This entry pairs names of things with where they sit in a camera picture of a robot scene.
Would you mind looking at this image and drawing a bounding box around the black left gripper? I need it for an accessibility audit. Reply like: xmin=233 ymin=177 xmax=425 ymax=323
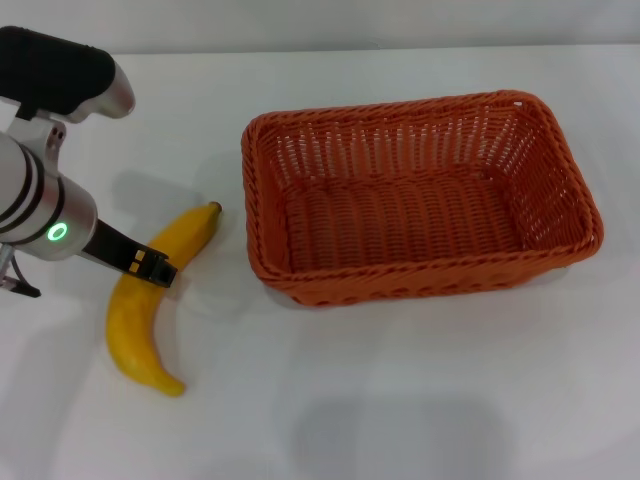
xmin=82 ymin=219 xmax=180 ymax=290

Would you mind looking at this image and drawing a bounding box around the yellow banana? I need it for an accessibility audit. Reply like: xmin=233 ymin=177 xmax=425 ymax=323
xmin=106 ymin=200 xmax=225 ymax=399

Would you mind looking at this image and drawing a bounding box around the orange woven plastic basket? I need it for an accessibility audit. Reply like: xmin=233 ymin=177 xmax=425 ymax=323
xmin=241 ymin=89 xmax=605 ymax=307

